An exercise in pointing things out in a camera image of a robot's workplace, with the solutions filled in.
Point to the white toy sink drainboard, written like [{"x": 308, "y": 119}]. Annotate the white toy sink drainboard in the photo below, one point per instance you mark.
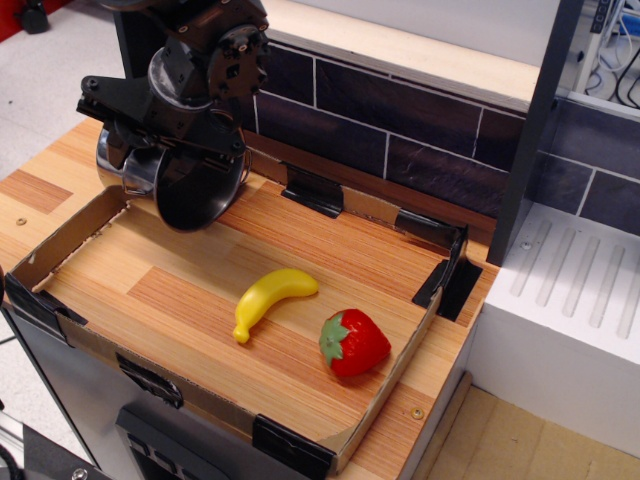
[{"x": 558, "y": 334}]

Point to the shiny metal pot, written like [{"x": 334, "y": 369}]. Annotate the shiny metal pot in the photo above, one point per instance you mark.
[{"x": 195, "y": 195}]

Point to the cardboard fence with black tape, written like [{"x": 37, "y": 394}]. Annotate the cardboard fence with black tape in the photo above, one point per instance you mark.
[{"x": 131, "y": 323}]

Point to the dark grey vertical post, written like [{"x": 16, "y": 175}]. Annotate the dark grey vertical post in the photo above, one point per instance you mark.
[{"x": 524, "y": 178}]

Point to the yellow toy banana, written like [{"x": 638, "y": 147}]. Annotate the yellow toy banana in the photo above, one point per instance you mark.
[{"x": 270, "y": 289}]

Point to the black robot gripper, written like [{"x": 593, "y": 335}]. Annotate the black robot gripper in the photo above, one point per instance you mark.
[{"x": 169, "y": 107}]

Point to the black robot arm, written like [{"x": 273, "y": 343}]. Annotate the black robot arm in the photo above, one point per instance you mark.
[{"x": 226, "y": 39}]

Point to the red toy strawberry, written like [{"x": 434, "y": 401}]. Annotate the red toy strawberry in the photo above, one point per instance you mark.
[{"x": 351, "y": 343}]

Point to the brass screw right front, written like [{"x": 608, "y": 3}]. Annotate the brass screw right front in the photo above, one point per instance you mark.
[{"x": 417, "y": 413}]

